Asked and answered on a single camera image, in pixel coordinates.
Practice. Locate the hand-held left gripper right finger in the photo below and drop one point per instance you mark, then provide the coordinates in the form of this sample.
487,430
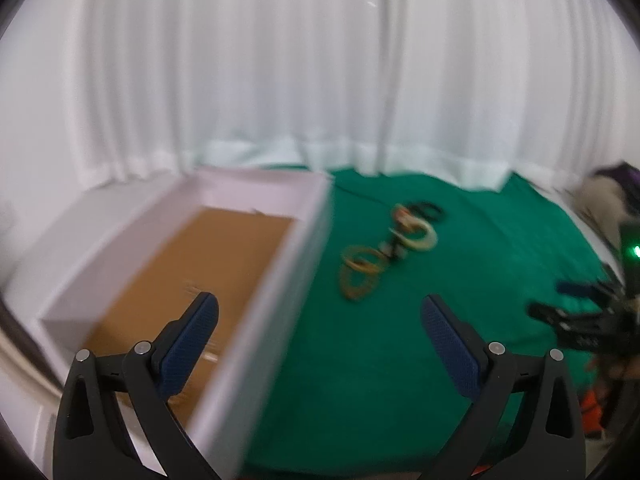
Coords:
450,346

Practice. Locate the person's beige trouser leg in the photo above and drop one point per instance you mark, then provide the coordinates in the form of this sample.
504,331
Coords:
600,200

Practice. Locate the orange object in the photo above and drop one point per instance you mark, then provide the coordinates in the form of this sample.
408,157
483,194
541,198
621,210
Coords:
592,410

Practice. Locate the green patterned cloth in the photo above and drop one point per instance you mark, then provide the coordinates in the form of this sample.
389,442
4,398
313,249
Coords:
465,270

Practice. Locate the cream bangle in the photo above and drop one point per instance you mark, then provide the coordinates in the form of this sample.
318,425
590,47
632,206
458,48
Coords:
427,242

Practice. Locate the white cardboard box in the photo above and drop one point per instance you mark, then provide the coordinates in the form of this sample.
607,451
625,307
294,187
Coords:
300,270

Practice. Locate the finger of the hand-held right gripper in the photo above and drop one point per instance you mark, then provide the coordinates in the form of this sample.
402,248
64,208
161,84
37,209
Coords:
580,290
570,325

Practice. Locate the gold bangle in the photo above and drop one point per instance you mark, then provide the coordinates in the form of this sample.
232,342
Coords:
367,252
350,292

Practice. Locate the white curtain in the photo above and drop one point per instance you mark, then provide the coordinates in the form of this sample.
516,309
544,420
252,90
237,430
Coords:
300,60

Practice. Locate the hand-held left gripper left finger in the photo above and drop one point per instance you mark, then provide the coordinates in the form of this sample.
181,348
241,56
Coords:
186,354

